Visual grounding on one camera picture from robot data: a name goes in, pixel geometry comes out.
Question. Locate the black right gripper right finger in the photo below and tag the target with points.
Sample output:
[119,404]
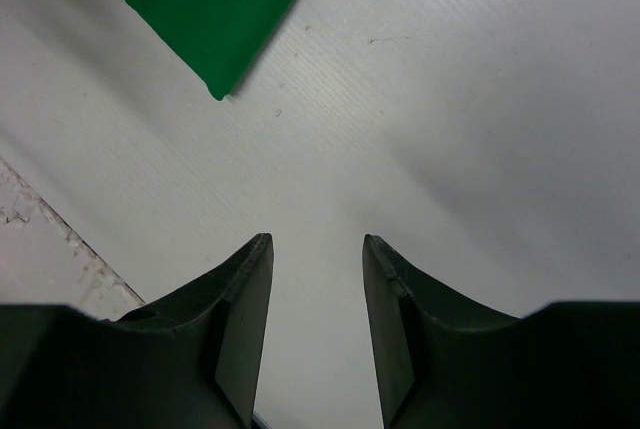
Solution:
[443,360]

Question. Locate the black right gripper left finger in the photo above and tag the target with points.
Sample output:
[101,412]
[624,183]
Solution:
[190,359]

